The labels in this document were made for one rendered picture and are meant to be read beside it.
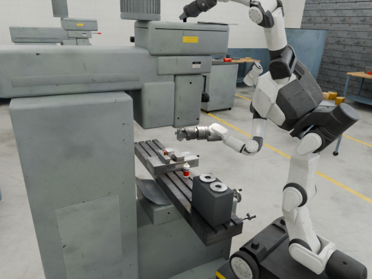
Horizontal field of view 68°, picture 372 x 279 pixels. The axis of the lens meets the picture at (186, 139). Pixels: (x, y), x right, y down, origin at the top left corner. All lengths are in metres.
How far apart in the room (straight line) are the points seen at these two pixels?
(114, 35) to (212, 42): 6.73
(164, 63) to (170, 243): 1.17
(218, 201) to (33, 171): 0.86
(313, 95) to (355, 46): 8.04
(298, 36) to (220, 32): 6.02
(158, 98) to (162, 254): 1.07
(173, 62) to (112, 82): 0.33
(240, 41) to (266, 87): 8.65
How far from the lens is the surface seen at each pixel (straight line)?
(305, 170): 1.62
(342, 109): 1.47
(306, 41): 7.48
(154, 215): 1.74
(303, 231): 1.80
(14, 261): 2.88
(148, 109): 1.47
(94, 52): 1.36
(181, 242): 2.02
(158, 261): 2.03
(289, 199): 1.68
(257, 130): 1.76
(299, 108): 1.52
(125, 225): 1.63
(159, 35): 1.42
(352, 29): 9.72
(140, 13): 1.43
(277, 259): 1.92
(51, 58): 1.34
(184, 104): 1.58
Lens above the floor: 1.88
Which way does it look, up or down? 23 degrees down
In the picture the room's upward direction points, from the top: 3 degrees clockwise
